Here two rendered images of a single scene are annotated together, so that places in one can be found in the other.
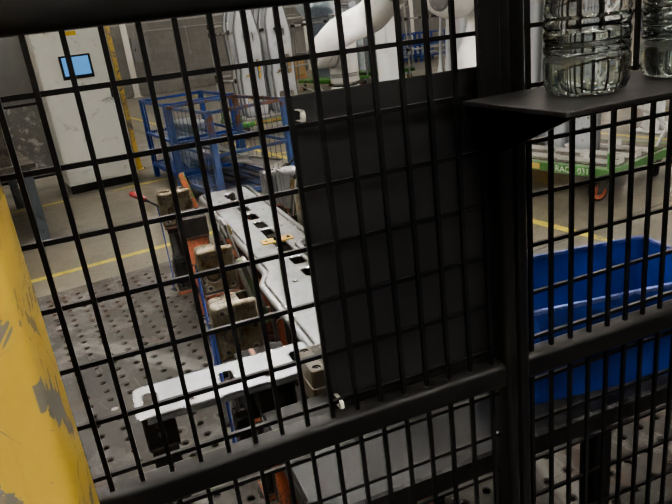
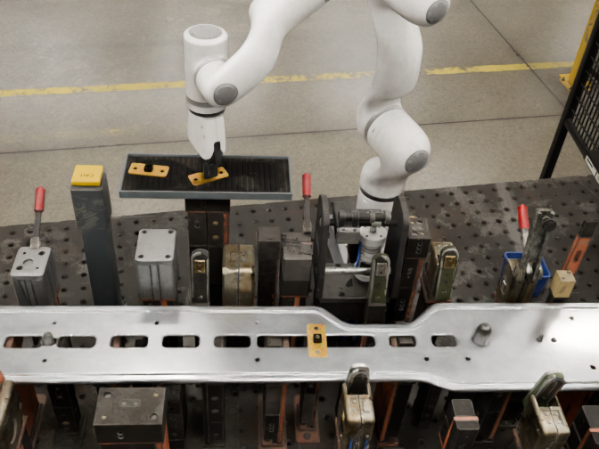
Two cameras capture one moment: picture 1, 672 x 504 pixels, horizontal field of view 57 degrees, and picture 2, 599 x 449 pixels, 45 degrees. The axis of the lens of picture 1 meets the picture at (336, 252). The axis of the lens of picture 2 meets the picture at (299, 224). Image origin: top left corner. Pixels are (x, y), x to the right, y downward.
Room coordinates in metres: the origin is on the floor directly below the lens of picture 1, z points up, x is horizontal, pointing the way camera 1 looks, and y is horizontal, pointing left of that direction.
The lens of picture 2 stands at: (1.40, 1.09, 2.14)
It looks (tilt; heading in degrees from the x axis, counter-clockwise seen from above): 41 degrees down; 283
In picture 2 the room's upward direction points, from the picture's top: 5 degrees clockwise
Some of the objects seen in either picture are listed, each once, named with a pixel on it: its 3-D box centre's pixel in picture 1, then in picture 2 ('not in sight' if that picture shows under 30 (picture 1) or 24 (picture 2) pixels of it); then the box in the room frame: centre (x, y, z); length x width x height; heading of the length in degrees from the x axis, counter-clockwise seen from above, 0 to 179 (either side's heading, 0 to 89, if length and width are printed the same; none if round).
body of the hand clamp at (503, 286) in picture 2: not in sight; (504, 319); (1.16, -0.16, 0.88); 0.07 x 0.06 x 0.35; 109
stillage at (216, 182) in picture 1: (230, 150); not in sight; (6.23, 0.92, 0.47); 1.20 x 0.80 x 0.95; 30
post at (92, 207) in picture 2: not in sight; (100, 252); (2.12, -0.01, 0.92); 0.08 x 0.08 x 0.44; 19
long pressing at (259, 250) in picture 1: (272, 240); (307, 345); (1.57, 0.16, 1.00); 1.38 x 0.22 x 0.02; 19
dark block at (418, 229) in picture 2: not in sight; (402, 293); (1.41, -0.13, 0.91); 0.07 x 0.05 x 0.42; 109
